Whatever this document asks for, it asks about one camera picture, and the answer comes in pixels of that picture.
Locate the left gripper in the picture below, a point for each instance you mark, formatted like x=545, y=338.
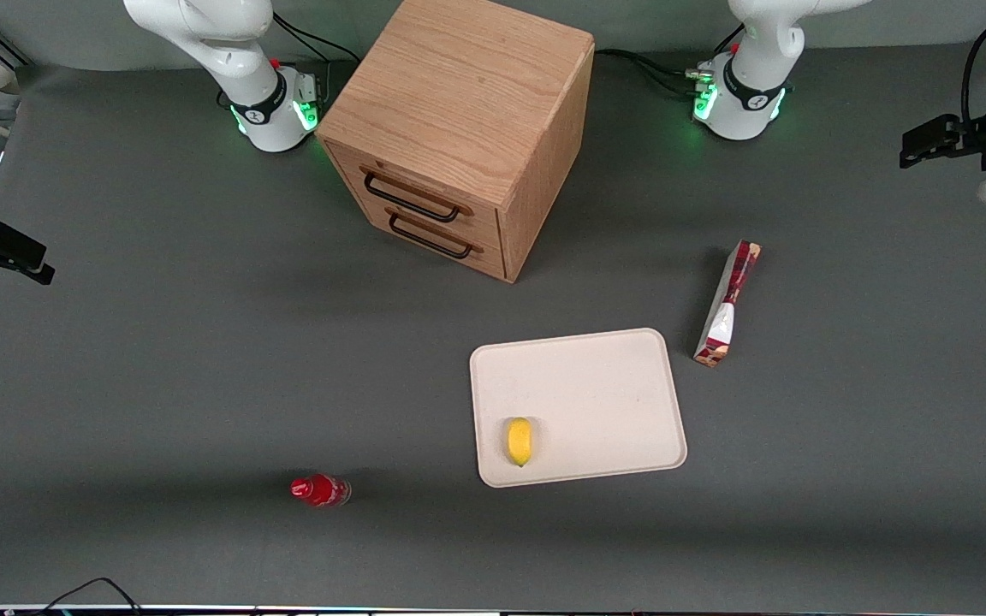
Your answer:
x=976, y=137

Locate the red cookie box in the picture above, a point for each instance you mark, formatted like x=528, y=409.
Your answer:
x=726, y=312

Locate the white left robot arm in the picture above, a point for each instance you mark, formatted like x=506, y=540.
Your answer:
x=745, y=107

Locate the beige rectangular tray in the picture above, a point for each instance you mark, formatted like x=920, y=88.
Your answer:
x=579, y=406

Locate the red plastic bottle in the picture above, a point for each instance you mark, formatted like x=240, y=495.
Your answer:
x=320, y=490

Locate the wooden two-drawer cabinet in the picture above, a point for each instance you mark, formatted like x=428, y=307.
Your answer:
x=459, y=111

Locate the yellow lemon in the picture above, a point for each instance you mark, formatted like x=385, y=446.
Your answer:
x=519, y=441

